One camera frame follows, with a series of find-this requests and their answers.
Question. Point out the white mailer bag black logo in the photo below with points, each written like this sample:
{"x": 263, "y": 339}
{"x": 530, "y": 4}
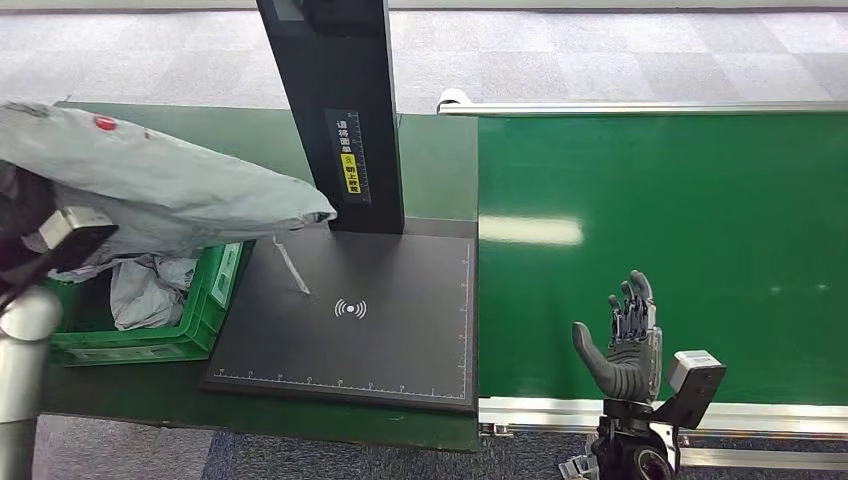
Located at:
{"x": 159, "y": 185}

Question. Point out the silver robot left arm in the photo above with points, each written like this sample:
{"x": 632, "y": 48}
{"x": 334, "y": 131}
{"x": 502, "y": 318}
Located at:
{"x": 23, "y": 371}

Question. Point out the plain grey mailer bag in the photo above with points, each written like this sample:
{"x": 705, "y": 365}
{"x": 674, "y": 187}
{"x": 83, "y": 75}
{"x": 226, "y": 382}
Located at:
{"x": 146, "y": 298}

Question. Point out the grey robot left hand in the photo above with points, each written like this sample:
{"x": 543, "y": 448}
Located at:
{"x": 23, "y": 205}

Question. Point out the wide silver conveyor rail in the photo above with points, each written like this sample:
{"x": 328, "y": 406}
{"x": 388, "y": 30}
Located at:
{"x": 762, "y": 418}

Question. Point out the green plastic crate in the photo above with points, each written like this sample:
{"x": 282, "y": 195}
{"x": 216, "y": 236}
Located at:
{"x": 199, "y": 318}

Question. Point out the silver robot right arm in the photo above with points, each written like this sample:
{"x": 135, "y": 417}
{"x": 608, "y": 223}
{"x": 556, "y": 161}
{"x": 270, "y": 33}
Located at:
{"x": 629, "y": 447}

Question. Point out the white conveyor roller end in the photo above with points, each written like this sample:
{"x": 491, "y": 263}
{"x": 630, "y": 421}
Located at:
{"x": 452, "y": 97}

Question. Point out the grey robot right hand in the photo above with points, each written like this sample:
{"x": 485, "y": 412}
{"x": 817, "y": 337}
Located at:
{"x": 632, "y": 368}

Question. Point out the black scanner base platform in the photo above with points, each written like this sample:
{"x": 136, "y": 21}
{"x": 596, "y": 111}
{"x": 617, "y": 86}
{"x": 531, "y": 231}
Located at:
{"x": 397, "y": 278}

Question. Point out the black scanner column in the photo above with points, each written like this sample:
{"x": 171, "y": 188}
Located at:
{"x": 338, "y": 79}

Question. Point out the green conveyor belt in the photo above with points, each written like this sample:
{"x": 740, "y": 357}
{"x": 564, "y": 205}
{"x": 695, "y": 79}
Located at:
{"x": 729, "y": 172}

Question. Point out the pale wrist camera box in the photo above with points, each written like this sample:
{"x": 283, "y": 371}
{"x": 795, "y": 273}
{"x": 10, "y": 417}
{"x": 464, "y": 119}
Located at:
{"x": 69, "y": 232}
{"x": 694, "y": 381}

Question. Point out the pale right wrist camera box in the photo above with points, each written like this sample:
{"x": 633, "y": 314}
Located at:
{"x": 694, "y": 381}

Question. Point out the silver conveyor frame bar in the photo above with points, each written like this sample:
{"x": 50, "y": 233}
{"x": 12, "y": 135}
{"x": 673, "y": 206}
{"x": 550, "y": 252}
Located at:
{"x": 762, "y": 457}

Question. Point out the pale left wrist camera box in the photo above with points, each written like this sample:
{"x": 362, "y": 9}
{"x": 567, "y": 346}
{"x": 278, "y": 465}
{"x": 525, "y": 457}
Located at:
{"x": 69, "y": 232}

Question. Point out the thin silver conveyor rail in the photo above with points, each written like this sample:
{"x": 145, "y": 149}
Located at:
{"x": 662, "y": 108}

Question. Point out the black yellow column label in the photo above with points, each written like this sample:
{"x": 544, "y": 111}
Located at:
{"x": 349, "y": 156}

